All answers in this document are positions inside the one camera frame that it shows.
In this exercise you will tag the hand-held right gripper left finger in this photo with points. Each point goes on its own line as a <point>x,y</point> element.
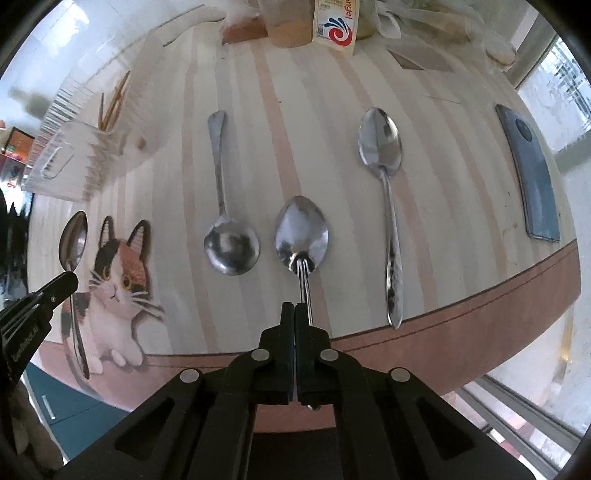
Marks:
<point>287,350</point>

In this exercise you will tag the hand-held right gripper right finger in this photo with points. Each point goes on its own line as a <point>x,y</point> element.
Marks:
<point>302,360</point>

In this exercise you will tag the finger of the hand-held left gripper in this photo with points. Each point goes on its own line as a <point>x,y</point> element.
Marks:
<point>57,288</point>

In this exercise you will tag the pointed steel spoon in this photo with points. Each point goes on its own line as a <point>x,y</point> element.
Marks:
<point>300,226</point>
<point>379,138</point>
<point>74,235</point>

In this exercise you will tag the clear plastic utensil container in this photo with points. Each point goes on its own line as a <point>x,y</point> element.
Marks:
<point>92,152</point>

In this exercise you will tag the bunch of wooden chopsticks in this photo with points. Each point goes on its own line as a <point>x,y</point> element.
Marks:
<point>113,110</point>

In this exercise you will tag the round steel spoon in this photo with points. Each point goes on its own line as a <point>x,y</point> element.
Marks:
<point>231,249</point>

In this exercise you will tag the striped cat print tablecloth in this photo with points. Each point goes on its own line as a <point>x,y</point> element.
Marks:
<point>332,138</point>

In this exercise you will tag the blue smartphone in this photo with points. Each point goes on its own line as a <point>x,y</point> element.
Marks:
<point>531,184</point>

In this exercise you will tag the brown block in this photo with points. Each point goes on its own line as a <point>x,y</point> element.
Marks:
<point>244,30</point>

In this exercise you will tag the small dark card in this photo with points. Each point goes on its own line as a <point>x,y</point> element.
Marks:
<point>420,58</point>

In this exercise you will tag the white yeast packet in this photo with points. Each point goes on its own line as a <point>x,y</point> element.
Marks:
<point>334,32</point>

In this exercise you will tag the white plastic bag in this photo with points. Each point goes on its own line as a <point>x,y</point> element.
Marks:
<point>235,9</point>

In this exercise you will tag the clear plastic bags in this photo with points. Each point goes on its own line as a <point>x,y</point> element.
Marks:
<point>443,23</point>

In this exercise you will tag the colourful wall stickers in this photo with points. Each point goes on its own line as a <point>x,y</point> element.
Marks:
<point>16,147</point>

